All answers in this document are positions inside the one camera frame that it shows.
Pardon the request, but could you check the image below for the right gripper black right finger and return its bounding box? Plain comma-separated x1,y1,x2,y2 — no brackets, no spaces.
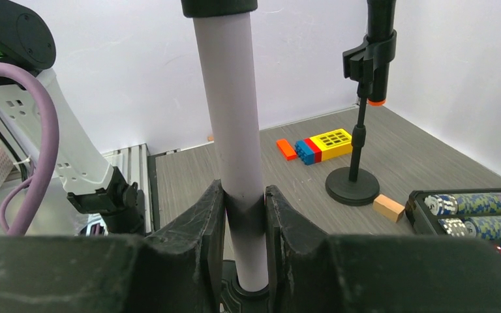
265,185,501,312

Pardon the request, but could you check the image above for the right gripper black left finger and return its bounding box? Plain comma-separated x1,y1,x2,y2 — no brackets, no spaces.
0,180,225,312

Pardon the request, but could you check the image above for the lilac tripod music stand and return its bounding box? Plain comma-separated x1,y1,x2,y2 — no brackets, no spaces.
181,1,269,312

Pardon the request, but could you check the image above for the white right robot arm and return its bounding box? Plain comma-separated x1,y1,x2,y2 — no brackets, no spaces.
0,1,501,312

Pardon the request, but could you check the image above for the black round-base mic stand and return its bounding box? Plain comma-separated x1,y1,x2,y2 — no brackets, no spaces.
325,30,397,206

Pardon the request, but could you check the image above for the small wooden block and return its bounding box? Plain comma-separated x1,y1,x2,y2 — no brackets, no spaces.
372,194,405,223

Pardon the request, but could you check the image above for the blue toy brick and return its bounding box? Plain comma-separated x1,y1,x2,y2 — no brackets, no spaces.
295,140,316,166

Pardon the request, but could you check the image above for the red toy brick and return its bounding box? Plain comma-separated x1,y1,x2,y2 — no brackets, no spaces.
304,138,322,165

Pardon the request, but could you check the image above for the orange flat toy brick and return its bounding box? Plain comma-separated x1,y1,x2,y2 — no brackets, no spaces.
276,138,297,161

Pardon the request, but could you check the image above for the yellow grid toy brick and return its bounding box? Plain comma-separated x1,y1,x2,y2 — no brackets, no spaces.
309,128,353,161

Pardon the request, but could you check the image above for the black poker chip case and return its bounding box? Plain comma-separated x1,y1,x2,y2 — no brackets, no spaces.
405,188,501,255

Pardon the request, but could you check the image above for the black microphone orange ring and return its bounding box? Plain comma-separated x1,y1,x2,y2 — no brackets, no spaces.
366,0,397,107

